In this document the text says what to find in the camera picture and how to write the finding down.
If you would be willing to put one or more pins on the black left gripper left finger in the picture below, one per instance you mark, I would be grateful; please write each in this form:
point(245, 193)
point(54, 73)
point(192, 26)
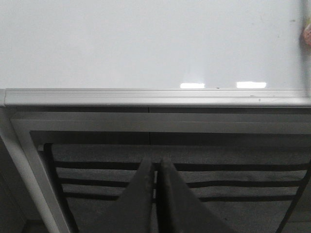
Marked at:
point(131, 212)

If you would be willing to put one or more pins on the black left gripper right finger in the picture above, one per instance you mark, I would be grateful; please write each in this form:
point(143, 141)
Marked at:
point(180, 211)

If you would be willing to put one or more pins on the orange round magnet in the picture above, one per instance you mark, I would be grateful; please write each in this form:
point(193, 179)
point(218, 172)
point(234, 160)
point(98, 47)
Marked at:
point(306, 35)

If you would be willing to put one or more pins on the white whiteboard marker with tape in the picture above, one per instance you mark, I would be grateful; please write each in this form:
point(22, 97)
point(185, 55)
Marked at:
point(306, 19)

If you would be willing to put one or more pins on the grey metal whiteboard stand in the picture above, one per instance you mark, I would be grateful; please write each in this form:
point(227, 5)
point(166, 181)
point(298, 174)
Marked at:
point(15, 128)

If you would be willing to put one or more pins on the white whiteboard with aluminium frame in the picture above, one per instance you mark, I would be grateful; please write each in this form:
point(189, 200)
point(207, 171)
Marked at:
point(222, 53)

